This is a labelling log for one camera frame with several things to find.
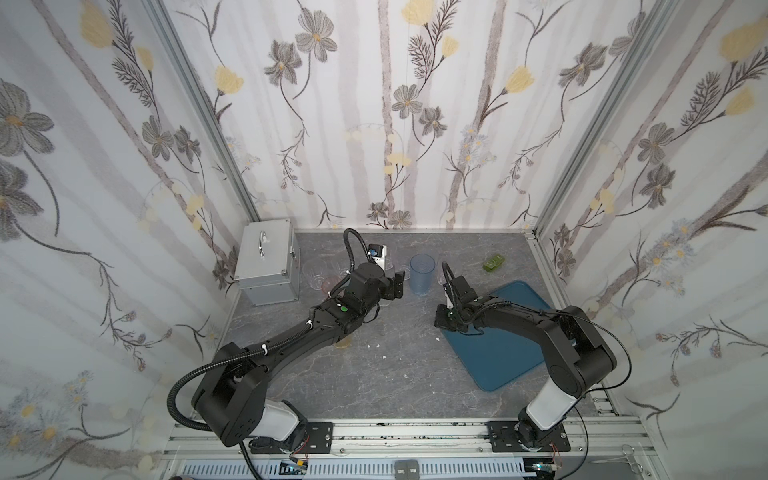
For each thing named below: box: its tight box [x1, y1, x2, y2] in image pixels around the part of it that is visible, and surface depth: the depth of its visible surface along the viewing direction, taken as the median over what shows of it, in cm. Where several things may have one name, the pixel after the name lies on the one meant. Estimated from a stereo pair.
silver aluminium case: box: [234, 218, 300, 307], surface depth 94 cm
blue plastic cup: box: [409, 253, 436, 297], surface depth 100 cm
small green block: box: [483, 254, 505, 272], surface depth 110 cm
